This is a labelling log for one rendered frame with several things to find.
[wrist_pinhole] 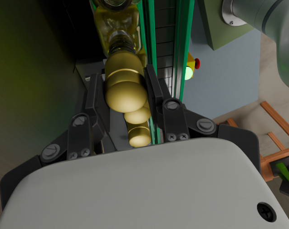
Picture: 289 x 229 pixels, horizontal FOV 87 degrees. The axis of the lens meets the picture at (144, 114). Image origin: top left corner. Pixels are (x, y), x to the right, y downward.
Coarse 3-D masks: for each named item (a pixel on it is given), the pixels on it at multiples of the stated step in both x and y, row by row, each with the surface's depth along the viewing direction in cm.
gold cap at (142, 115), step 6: (144, 108) 18; (126, 114) 18; (132, 114) 18; (138, 114) 18; (144, 114) 18; (150, 114) 18; (126, 120) 19; (132, 120) 19; (138, 120) 19; (144, 120) 19
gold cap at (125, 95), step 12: (108, 60) 13; (120, 60) 12; (132, 60) 13; (108, 72) 12; (120, 72) 11; (132, 72) 11; (108, 84) 11; (120, 84) 11; (132, 84) 11; (144, 84) 12; (108, 96) 11; (120, 96) 12; (132, 96) 12; (144, 96) 12; (120, 108) 12; (132, 108) 13
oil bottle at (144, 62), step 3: (141, 51) 23; (144, 51) 23; (138, 54) 22; (141, 54) 22; (144, 54) 23; (138, 57) 22; (141, 57) 22; (144, 57) 22; (141, 60) 22; (144, 60) 22; (144, 63) 22; (147, 63) 23; (144, 66) 22; (144, 78) 23
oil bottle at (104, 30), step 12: (96, 12) 18; (108, 12) 18; (120, 12) 18; (132, 12) 18; (96, 24) 18; (108, 24) 17; (120, 24) 17; (132, 24) 18; (108, 36) 18; (132, 36) 18
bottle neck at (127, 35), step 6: (120, 30) 17; (114, 36) 17; (120, 36) 16; (126, 36) 17; (108, 42) 18; (114, 42) 15; (120, 42) 15; (126, 42) 16; (132, 42) 18; (108, 48) 16; (114, 48) 15; (120, 48) 14; (126, 48) 15; (132, 48) 16; (108, 54) 15
